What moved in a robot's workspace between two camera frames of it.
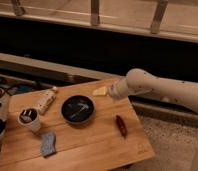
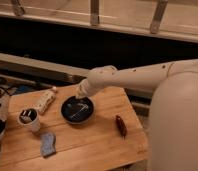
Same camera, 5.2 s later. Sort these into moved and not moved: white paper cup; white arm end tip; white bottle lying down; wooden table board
Moved: white arm end tip
Not moved: white bottle lying down; white paper cup; wooden table board
